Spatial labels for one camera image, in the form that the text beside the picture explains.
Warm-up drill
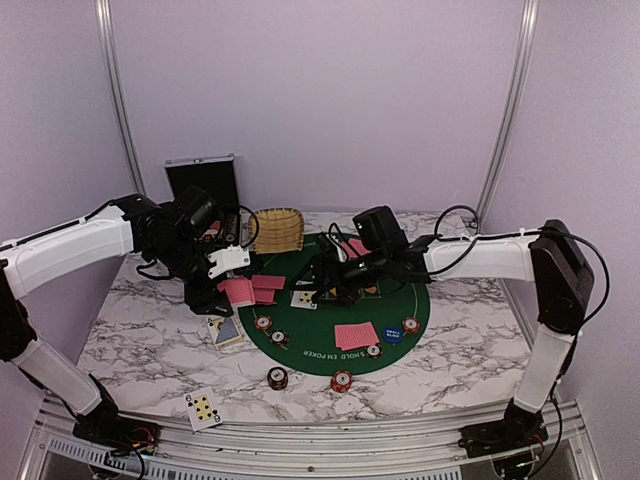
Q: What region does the dealt card top seat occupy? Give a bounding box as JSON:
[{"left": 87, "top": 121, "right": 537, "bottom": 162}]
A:
[{"left": 348, "top": 238, "right": 369, "bottom": 258}]

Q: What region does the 100 chip stack bottom mat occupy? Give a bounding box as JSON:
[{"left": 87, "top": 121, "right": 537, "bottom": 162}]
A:
[{"left": 365, "top": 345, "right": 383, "bottom": 359}]

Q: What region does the red playing card deck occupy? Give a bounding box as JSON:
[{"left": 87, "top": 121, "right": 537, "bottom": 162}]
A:
[{"left": 217, "top": 277, "right": 256, "bottom": 308}]

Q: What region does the round green poker mat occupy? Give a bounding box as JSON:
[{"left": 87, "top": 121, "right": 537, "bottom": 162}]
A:
[{"left": 236, "top": 231, "right": 432, "bottom": 377}]

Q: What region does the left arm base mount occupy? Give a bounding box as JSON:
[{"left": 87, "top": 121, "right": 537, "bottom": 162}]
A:
[{"left": 73, "top": 411, "right": 160, "bottom": 455}]

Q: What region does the right aluminium frame post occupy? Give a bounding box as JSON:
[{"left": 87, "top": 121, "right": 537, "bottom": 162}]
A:
[{"left": 476, "top": 0, "right": 540, "bottom": 229}]

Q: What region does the dealt card seat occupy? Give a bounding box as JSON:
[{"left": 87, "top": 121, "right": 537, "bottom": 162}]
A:
[
  {"left": 348, "top": 238, "right": 369, "bottom": 258},
  {"left": 334, "top": 322, "right": 379, "bottom": 351},
  {"left": 253, "top": 288, "right": 276, "bottom": 305}
]

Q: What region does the aluminium front rail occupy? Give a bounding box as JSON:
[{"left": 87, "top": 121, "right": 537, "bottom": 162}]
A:
[{"left": 18, "top": 397, "right": 603, "bottom": 479}]

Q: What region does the boxed card deck in case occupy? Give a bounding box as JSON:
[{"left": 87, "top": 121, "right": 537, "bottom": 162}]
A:
[{"left": 205, "top": 221, "right": 221, "bottom": 237}]

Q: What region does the black red 100 chip stack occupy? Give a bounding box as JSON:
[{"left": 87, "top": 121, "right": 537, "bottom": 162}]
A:
[{"left": 267, "top": 366, "right": 288, "bottom": 391}]

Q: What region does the face-up six of spades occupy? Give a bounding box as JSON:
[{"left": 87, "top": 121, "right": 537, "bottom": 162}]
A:
[{"left": 184, "top": 388, "right": 222, "bottom": 432}]

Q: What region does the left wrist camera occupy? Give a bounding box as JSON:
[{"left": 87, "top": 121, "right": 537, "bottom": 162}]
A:
[{"left": 206, "top": 246, "right": 250, "bottom": 279}]

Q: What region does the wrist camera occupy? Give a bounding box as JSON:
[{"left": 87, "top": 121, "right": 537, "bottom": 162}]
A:
[
  {"left": 353, "top": 205, "right": 409, "bottom": 259},
  {"left": 206, "top": 246, "right": 250, "bottom": 279}
]

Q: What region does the blue small blind button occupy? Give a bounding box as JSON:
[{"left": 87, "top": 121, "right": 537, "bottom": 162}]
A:
[{"left": 382, "top": 326, "right": 405, "bottom": 345}]

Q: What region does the aluminium frame post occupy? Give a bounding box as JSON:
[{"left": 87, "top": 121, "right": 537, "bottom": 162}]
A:
[
  {"left": 476, "top": 0, "right": 540, "bottom": 229},
  {"left": 94, "top": 0, "right": 147, "bottom": 195}
]

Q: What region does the playing card box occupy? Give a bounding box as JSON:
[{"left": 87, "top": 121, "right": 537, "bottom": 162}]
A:
[{"left": 206, "top": 316, "right": 244, "bottom": 350}]

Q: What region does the right chip row in case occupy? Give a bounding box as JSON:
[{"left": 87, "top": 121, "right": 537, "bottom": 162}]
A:
[{"left": 222, "top": 212, "right": 240, "bottom": 245}]

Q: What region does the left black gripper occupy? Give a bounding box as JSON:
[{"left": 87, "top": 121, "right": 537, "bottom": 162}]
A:
[{"left": 149, "top": 234, "right": 233, "bottom": 317}]

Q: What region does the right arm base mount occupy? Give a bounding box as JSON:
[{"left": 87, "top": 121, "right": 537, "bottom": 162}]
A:
[{"left": 458, "top": 416, "right": 549, "bottom": 458}]

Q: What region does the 5 chip stack mat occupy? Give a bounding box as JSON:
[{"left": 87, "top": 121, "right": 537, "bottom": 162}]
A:
[{"left": 402, "top": 317, "right": 421, "bottom": 334}]

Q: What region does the left aluminium frame post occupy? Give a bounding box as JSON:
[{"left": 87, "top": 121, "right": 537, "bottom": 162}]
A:
[{"left": 94, "top": 0, "right": 147, "bottom": 195}]

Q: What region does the aluminium poker case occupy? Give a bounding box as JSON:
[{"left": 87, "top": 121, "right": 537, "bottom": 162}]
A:
[{"left": 164, "top": 153, "right": 241, "bottom": 246}]

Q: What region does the dealt card bottom seat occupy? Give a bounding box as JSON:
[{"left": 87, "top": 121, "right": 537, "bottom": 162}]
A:
[{"left": 334, "top": 322, "right": 379, "bottom": 351}]

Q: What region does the woven bamboo basket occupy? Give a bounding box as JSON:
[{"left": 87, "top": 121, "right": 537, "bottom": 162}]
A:
[{"left": 249, "top": 208, "right": 304, "bottom": 255}]

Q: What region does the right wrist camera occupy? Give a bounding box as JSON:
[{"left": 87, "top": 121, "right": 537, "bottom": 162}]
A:
[{"left": 353, "top": 205, "right": 409, "bottom": 259}]

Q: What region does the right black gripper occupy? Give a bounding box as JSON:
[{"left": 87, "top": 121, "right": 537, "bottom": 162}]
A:
[{"left": 288, "top": 248, "right": 389, "bottom": 308}]

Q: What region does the red tan 5 chip stack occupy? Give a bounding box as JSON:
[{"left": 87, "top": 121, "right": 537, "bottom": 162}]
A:
[{"left": 330, "top": 370, "right": 353, "bottom": 393}]

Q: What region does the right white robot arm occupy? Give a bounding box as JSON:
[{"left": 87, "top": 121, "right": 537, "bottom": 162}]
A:
[{"left": 290, "top": 220, "right": 594, "bottom": 448}]

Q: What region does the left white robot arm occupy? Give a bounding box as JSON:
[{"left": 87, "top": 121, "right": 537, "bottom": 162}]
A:
[{"left": 1, "top": 189, "right": 250, "bottom": 445}]

